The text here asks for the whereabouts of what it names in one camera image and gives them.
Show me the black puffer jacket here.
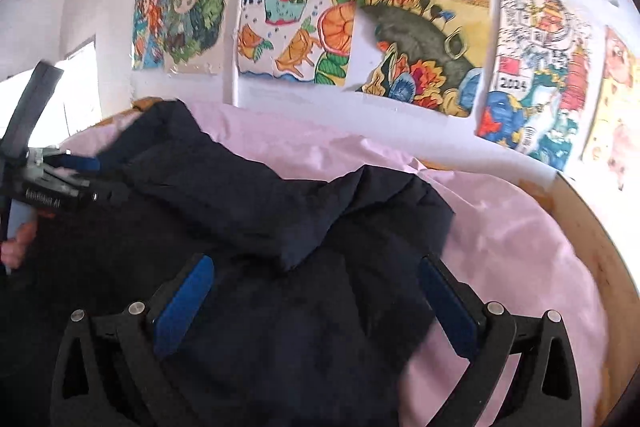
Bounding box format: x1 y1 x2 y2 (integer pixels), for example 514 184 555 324
1 102 454 426

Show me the left hand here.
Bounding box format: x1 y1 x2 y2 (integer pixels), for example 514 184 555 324
1 220 38 270

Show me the pink bed sheet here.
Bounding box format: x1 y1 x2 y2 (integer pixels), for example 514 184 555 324
60 100 612 427

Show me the pale orange drawing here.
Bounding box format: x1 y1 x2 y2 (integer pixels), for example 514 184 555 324
582 26 639 191

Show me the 2024 dragon drawing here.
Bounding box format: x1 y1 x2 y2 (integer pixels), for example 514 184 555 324
476 0 592 171

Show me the blond character drawing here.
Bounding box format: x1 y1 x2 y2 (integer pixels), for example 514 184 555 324
163 0 228 75

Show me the black cat flowers drawing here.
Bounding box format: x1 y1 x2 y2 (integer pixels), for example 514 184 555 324
358 0 490 117

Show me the orange slices drawing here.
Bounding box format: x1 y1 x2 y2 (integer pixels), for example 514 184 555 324
238 0 356 87

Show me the wooden bed frame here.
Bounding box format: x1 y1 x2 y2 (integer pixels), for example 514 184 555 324
94 95 640 427

